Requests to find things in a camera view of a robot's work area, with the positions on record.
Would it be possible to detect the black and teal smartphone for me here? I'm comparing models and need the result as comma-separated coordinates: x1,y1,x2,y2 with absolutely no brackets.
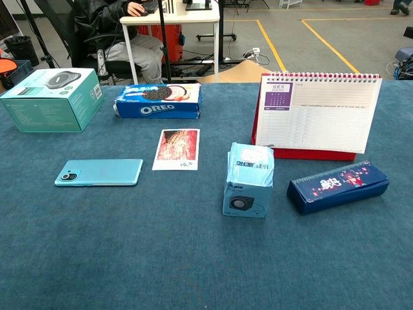
54,158,144,187

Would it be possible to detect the dark teal felt tablecloth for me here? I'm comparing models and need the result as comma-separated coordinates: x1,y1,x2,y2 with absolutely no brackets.
0,80,413,310

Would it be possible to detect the red photo card white border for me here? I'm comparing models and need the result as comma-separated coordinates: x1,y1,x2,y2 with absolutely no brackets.
152,129,201,172

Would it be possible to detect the small light blue speaker box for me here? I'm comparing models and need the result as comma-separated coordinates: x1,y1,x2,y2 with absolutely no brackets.
222,141,275,219

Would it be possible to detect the blue Oreo cookie box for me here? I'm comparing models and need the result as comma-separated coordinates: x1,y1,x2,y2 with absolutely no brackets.
113,83,203,120

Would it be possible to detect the large brown cardboard sheet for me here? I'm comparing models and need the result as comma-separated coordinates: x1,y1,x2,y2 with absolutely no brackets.
196,61,274,84

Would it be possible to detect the black tripod stand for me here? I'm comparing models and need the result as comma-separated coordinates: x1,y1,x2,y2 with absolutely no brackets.
157,0,173,84
19,0,56,69

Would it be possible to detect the red cabinet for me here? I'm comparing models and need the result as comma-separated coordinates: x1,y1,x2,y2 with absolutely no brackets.
137,23,184,64

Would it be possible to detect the red spiral desk calendar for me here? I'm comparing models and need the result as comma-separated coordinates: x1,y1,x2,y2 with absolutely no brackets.
251,71,383,162

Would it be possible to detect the black wheeled stand base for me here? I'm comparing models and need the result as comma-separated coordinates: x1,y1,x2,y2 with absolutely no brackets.
196,0,238,43

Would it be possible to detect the black office chair chrome base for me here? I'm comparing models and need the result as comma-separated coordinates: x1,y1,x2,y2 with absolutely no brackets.
34,0,143,86

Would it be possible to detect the navy printed pencil case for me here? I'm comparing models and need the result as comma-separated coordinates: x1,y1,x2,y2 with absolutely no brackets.
287,160,390,216

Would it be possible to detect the white desk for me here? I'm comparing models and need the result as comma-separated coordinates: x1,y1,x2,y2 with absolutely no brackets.
119,0,221,85

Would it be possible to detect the black monitor stand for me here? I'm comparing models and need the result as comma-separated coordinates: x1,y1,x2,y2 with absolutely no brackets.
182,0,214,12

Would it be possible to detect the black keyboard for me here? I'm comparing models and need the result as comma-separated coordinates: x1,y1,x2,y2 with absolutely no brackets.
141,0,161,14

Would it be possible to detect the teal speakerphone product box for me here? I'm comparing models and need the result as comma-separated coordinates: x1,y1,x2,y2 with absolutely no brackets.
0,67,105,134

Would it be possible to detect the seated person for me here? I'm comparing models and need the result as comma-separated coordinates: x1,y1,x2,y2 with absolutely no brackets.
73,0,166,85

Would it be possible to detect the dark blue plastic crate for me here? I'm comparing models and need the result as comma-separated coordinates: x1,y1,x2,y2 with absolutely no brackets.
5,59,35,87

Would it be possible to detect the black waste bin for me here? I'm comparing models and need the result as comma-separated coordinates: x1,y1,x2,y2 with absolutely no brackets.
4,36,40,67

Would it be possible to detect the orange object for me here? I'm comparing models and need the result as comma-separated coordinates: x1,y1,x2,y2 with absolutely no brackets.
0,48,18,79

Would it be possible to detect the grey equipment with cables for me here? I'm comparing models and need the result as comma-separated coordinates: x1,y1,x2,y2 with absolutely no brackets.
385,46,413,81

